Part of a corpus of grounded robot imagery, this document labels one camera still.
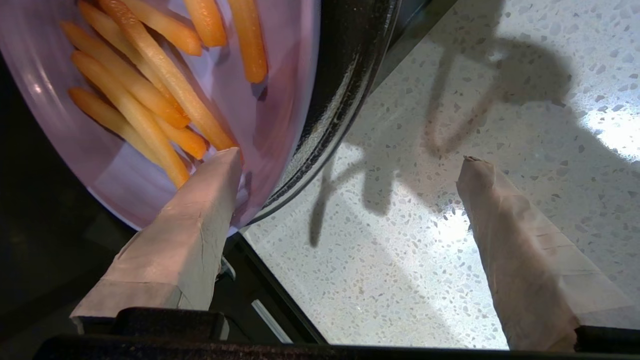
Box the purple plate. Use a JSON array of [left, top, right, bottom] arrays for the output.
[[0, 0, 322, 237]]

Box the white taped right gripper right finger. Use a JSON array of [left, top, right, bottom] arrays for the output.
[[456, 156, 640, 351]]

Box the orange french fry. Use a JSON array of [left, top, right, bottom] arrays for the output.
[[60, 20, 192, 131], [70, 50, 192, 189], [182, 0, 229, 49], [150, 115, 209, 161], [67, 87, 167, 167], [227, 0, 269, 84], [77, 0, 177, 102], [97, 0, 239, 152], [120, 0, 204, 57]]

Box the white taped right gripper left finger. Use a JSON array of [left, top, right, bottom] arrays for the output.
[[70, 147, 244, 334]]

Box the silver microwave oven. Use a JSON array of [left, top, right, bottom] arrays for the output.
[[0, 50, 328, 347]]

